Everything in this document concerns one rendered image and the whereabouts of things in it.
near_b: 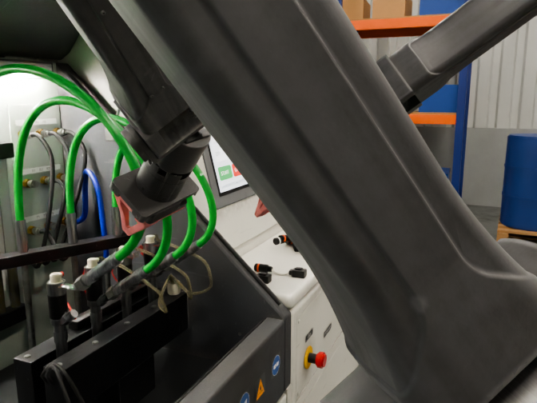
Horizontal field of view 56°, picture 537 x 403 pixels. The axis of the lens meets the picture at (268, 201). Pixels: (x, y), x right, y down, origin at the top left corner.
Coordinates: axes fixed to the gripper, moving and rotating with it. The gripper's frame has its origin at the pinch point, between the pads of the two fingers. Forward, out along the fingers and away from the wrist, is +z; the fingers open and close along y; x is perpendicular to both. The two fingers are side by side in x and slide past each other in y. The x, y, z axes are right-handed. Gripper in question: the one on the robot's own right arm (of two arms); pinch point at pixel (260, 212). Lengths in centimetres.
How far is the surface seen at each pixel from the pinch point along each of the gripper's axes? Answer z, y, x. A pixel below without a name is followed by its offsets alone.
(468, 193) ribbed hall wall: 189, 29, -618
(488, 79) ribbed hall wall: 80, 125, -623
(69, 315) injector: 27.1, 4.0, 19.3
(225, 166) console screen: 30, 28, -36
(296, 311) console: 25.7, -12.5, -23.5
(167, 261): 21.8, 5.3, 2.1
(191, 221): 13.0, 7.6, 0.6
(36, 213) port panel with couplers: 47, 34, 5
